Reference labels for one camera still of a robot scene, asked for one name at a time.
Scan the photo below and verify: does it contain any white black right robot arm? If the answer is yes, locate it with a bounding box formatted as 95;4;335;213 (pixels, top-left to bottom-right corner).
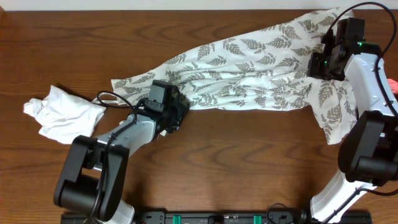
301;17;397;223

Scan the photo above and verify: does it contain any white folded shirt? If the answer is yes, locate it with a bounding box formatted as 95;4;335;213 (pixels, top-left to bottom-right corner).
23;85;106;144

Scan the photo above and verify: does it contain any white fern print dress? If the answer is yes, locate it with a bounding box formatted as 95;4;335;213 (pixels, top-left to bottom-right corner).
111;8;357;144

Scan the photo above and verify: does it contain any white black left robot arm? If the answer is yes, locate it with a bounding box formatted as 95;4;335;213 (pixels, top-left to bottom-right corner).
53;80;190;223

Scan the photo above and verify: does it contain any pink cloth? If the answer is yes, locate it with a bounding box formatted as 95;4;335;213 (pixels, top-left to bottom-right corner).
387;78;398;95

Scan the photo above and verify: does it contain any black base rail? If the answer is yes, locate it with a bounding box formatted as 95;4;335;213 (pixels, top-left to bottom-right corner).
60;209;373;224

